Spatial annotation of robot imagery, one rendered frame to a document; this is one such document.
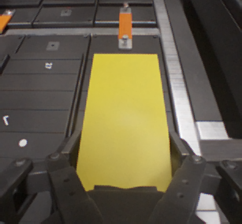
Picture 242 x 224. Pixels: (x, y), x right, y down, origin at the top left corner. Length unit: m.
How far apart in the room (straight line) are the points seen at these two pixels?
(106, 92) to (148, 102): 0.04
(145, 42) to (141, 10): 0.13
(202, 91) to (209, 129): 0.07
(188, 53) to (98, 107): 0.26
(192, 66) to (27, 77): 0.29
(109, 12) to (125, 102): 0.34
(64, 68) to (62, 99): 0.07
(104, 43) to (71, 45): 0.07
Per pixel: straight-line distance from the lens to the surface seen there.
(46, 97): 0.29
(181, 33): 0.42
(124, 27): 0.40
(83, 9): 0.49
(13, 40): 0.45
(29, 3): 0.55
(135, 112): 0.15
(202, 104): 0.30
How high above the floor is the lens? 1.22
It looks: 56 degrees down
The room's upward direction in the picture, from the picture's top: 1 degrees counter-clockwise
